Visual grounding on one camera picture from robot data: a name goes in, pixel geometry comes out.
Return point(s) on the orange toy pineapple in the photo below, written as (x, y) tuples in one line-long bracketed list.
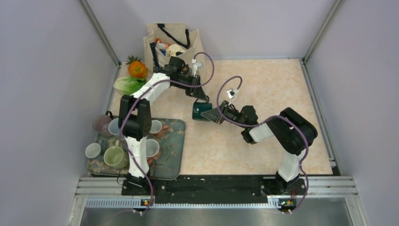
[(136, 68)]

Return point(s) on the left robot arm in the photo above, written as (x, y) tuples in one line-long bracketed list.
[(135, 118)]

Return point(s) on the pink mug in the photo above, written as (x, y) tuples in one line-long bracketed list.
[(152, 150), (158, 130)]

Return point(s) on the canvas tote bag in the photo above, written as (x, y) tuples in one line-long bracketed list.
[(172, 40)]

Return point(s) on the purple mug black handle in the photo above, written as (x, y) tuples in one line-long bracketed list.
[(101, 123)]

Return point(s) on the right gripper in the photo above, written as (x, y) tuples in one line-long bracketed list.
[(213, 115)]

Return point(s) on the white printed text mug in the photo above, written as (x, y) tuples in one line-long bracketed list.
[(93, 150)]

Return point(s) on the green toy lettuce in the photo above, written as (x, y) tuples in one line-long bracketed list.
[(128, 85)]

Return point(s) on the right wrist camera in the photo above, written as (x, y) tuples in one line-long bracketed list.
[(232, 93)]

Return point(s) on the blue grey textured mug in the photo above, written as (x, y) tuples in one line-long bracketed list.
[(113, 127)]

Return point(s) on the teal floral tray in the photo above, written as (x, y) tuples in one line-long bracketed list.
[(165, 167)]

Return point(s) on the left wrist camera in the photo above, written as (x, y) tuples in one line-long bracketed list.
[(195, 66)]

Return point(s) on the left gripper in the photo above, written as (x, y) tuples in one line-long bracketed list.
[(197, 92)]

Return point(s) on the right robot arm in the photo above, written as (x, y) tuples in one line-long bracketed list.
[(294, 133)]

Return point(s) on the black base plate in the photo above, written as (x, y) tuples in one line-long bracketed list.
[(216, 189)]

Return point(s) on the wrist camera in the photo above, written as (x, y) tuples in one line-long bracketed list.
[(232, 93), (195, 66)]

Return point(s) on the light green mug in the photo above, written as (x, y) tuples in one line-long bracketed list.
[(116, 157)]

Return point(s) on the dark green mug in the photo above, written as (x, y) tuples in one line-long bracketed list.
[(198, 108)]

